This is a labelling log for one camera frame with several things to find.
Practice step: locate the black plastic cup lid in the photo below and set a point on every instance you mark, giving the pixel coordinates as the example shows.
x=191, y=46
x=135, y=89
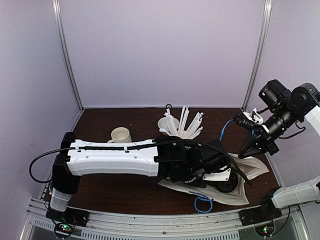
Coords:
x=229, y=185

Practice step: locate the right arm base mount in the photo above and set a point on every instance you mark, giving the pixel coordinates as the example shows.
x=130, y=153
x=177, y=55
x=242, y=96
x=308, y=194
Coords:
x=262, y=217

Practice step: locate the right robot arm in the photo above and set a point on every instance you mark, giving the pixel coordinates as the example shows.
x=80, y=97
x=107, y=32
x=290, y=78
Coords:
x=288, y=107

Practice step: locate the checkered paper takeout bag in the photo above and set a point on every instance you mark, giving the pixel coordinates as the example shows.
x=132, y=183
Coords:
x=205, y=197

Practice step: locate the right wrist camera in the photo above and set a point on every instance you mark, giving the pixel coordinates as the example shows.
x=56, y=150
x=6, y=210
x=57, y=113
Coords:
x=275, y=95

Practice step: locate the white ceramic bowl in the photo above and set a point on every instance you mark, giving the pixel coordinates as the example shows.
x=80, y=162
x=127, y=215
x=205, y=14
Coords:
x=162, y=124

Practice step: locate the white cup of straws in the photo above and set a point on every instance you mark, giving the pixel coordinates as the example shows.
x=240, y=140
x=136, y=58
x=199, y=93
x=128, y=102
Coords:
x=185, y=131

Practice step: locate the right aluminium corner post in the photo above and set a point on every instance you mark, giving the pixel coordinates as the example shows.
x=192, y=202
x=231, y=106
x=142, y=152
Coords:
x=263, y=35

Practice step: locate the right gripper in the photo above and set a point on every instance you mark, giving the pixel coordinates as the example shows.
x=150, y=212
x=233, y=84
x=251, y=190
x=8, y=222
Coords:
x=255, y=145

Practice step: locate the aluminium front rail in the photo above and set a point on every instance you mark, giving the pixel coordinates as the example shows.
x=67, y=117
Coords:
x=225, y=225

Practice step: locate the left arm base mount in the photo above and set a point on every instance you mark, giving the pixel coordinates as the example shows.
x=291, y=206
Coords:
x=66, y=222

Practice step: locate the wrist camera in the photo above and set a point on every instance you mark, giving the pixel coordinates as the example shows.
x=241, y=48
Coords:
x=210, y=157
x=275, y=95

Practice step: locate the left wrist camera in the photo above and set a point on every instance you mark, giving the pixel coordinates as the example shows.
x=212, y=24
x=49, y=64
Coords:
x=210, y=157

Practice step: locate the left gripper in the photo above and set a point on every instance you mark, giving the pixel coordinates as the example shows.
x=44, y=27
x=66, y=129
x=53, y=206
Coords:
x=199, y=185

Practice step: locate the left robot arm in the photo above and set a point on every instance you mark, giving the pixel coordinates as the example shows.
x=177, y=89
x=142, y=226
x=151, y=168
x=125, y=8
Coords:
x=166, y=157

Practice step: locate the cream ribbed ceramic mug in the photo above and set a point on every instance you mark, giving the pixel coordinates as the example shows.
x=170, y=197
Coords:
x=120, y=135

